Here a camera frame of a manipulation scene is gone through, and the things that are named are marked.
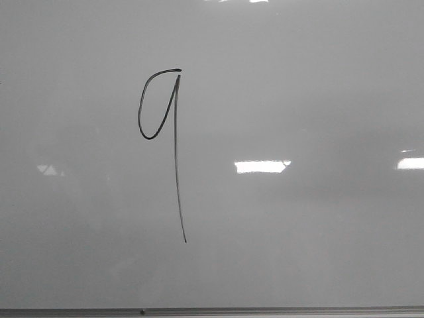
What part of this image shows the white whiteboard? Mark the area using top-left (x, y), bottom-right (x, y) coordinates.
top-left (1, 1), bottom-right (423, 317)

